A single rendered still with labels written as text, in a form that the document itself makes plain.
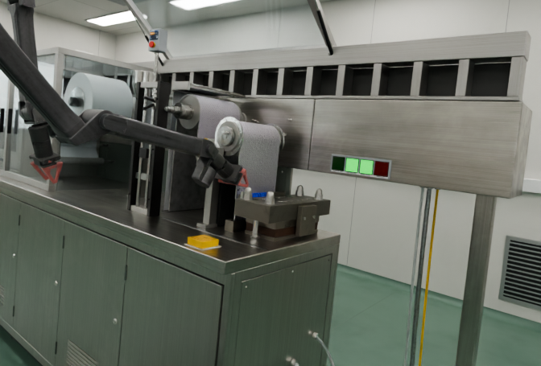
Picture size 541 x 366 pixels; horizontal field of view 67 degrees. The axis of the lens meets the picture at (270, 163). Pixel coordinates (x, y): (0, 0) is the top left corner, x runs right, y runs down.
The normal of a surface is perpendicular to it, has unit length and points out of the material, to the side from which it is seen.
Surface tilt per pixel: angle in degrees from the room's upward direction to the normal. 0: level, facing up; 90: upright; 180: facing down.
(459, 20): 90
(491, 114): 90
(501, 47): 90
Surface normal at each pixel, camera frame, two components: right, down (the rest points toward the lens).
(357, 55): -0.62, -0.02
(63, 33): 0.77, 0.11
